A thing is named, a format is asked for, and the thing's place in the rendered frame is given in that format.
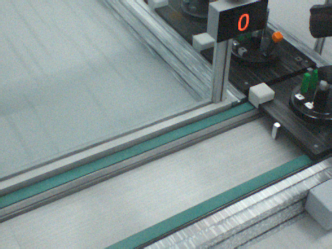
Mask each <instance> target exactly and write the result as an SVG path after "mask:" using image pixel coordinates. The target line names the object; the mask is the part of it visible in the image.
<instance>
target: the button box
mask: <svg viewBox="0 0 332 249"><path fill-rule="evenodd" d="M305 209H306V210H307V211H308V212H309V213H310V214H311V215H312V216H313V217H314V219H315V220H317V222H318V223H319V224H320V225H321V226H322V227H323V228H324V229H325V230H328V229H330V228H332V178H331V179H329V180H327V181H325V182H323V183H321V184H319V185H317V186H316V187H314V188H312V189H310V190H309V194H308V197H307V200H306V204H305Z"/></svg>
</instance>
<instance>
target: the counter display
mask: <svg viewBox="0 0 332 249"><path fill-rule="evenodd" d="M268 1H269V0H260V1H256V2H253V3H248V4H245V5H241V6H237V7H233V8H229V9H226V10H224V11H221V12H220V13H219V25H218V33H217V43H218V42H223V41H225V40H229V39H232V38H236V37H239V36H242V35H245V34H249V33H252V32H255V31H259V30H262V29H264V25H265V18H266V14H267V8H268ZM254 5H255V7H254V16H253V22H252V30H251V31H250V32H245V33H243V34H239V35H236V36H233V28H234V21H235V11H237V10H239V9H242V8H246V7H249V6H254Z"/></svg>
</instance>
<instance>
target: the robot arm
mask: <svg viewBox="0 0 332 249"><path fill-rule="evenodd" d="M309 10H310V13H311V15H310V18H309V31H310V33H311V36H312V37H313V38H326V37H332V3H330V4H326V5H313V6H312V7H311V8H310V9H309ZM317 75H318V79H320V80H324V82H327V84H330V85H331V86H332V65H329V66H324V67H320V68H318V71H317Z"/></svg>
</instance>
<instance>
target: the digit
mask: <svg viewBox="0 0 332 249"><path fill-rule="evenodd" d="M254 7H255V5H254V6H249V7H246V8H242V9H239V10H237V11H235V21H234V28H233V36H236V35H239V34H243V33H245V32H250V31H251V30H252V22H253V16H254Z"/></svg>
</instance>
